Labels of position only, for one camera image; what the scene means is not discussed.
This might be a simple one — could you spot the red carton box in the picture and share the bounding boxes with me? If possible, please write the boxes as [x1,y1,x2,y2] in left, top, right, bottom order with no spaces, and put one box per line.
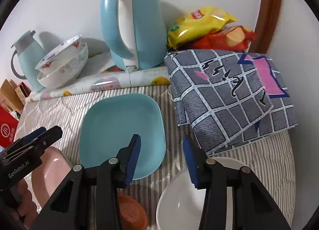
[0,106,18,148]

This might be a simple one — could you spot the yellow snack bag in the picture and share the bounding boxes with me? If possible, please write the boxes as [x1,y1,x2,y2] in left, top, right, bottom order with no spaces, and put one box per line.
[167,6,237,49]

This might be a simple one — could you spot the light blue thermos jug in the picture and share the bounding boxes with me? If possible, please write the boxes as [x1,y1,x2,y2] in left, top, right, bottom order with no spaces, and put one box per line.
[11,31,45,91]

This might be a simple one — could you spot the light blue square plate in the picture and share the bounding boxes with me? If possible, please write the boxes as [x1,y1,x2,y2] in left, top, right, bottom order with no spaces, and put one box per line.
[79,94,166,180]

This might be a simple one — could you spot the pink square plate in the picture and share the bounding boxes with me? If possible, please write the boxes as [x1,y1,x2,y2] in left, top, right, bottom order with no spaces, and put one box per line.
[31,146,71,210]

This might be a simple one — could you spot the large white bowl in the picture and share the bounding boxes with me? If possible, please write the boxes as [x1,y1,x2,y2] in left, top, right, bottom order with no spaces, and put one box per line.
[156,156,248,230]

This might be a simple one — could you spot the person's left hand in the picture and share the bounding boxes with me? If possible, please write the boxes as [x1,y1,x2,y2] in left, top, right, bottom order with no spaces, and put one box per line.
[17,179,38,229]

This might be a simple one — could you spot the red snack bag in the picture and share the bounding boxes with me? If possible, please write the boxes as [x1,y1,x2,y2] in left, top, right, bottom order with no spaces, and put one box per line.
[189,26,257,52]

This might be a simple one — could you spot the grey checked folded cloth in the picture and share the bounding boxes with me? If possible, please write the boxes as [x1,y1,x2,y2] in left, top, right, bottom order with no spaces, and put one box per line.
[164,49,297,154]

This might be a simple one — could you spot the small brown clay bowl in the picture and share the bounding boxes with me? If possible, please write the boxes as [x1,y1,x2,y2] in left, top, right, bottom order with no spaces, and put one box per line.
[118,192,148,230]

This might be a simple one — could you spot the striped quilted table cover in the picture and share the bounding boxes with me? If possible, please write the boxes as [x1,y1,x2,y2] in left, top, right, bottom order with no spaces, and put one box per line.
[16,85,296,229]

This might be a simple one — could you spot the upper patterned white bowl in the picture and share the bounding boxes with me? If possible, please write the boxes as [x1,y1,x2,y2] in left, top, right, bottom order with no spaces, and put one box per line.
[35,35,82,75]

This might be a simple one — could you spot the brown cardboard boxes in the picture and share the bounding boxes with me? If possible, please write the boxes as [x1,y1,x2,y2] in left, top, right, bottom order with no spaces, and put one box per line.
[1,79,31,114]

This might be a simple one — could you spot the light blue electric kettle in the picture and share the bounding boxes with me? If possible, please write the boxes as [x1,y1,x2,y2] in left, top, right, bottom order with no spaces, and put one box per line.
[100,0,167,73]

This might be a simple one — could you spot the patterned white bowl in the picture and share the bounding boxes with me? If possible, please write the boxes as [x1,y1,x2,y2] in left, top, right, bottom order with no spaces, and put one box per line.
[37,43,88,89]
[35,35,82,75]

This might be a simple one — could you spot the brown wooden door frame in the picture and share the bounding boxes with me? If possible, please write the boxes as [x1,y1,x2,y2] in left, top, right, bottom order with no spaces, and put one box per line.
[249,0,282,54]

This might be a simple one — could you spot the fruit print plastic tablecloth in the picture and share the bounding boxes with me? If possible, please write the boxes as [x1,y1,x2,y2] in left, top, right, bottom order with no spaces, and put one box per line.
[24,50,171,103]

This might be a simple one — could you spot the lower patterned white bowl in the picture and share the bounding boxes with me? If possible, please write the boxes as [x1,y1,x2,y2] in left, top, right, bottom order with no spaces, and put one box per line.
[37,43,88,89]

